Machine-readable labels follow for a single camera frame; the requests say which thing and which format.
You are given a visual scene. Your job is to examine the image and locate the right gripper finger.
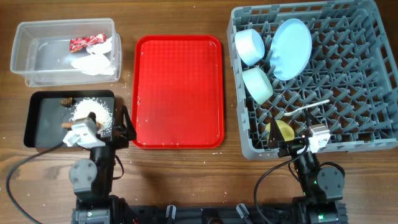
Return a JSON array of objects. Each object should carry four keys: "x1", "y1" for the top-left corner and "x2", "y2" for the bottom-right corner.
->
[
  {"x1": 267, "y1": 118, "x2": 285, "y2": 149},
  {"x1": 304, "y1": 111, "x2": 314, "y2": 128}
]

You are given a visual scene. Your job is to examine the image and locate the white rice pile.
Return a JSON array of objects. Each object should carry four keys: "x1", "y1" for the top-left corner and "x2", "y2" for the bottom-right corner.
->
[{"x1": 69, "y1": 97, "x2": 113, "y2": 138}]

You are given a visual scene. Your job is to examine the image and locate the yellow plastic cup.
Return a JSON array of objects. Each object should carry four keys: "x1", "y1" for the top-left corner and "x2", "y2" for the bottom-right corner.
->
[{"x1": 265, "y1": 120, "x2": 295, "y2": 141}]

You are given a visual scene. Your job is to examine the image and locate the white plastic spoon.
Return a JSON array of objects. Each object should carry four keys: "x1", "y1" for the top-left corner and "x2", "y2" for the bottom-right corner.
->
[{"x1": 283, "y1": 100, "x2": 330, "y2": 116}]

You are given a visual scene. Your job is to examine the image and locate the brown carrot piece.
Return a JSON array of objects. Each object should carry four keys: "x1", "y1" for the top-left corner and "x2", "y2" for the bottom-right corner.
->
[{"x1": 60, "y1": 120, "x2": 102, "y2": 130}]

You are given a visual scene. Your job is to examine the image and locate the dark brown food chunk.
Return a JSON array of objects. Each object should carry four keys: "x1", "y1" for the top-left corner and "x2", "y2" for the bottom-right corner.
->
[{"x1": 60, "y1": 97, "x2": 74, "y2": 108}]

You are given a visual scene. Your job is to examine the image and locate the white napkin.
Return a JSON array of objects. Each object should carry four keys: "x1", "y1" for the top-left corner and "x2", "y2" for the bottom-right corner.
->
[{"x1": 71, "y1": 37, "x2": 114, "y2": 76}]

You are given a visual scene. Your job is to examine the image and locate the green bowl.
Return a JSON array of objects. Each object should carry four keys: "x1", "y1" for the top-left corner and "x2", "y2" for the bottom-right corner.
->
[{"x1": 243, "y1": 67, "x2": 274, "y2": 105}]

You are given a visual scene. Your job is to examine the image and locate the red snack wrapper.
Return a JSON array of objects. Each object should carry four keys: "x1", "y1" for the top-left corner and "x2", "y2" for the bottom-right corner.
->
[{"x1": 69, "y1": 34, "x2": 106, "y2": 53}]

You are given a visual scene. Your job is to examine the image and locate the large light blue plate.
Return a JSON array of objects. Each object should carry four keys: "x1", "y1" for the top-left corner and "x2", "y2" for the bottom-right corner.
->
[{"x1": 270, "y1": 19, "x2": 312, "y2": 81}]

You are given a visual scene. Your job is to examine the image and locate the light blue bowl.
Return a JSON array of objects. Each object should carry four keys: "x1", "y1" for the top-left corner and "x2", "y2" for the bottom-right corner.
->
[{"x1": 235, "y1": 29, "x2": 265, "y2": 66}]

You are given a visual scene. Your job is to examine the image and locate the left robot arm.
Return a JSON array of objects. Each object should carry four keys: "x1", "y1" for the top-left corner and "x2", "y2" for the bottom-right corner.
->
[{"x1": 63, "y1": 106, "x2": 139, "y2": 223}]

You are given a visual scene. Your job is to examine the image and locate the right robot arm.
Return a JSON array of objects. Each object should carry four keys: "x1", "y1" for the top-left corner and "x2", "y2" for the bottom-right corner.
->
[{"x1": 268, "y1": 113, "x2": 348, "y2": 223}]

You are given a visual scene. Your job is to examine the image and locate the black waste tray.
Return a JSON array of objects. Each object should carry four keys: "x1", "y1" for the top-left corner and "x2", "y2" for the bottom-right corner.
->
[{"x1": 24, "y1": 90, "x2": 115, "y2": 147}]

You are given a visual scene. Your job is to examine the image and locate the grey dishwasher rack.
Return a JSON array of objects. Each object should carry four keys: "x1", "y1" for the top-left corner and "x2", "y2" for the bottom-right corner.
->
[{"x1": 226, "y1": 1, "x2": 397, "y2": 159}]

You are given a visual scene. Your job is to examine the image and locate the clear plastic waste bin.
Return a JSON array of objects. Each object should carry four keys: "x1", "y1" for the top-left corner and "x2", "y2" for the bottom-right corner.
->
[{"x1": 10, "y1": 18, "x2": 122, "y2": 87}]

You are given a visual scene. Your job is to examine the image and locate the red serving tray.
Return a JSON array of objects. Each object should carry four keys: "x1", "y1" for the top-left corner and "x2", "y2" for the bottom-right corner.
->
[{"x1": 131, "y1": 35, "x2": 224, "y2": 150}]

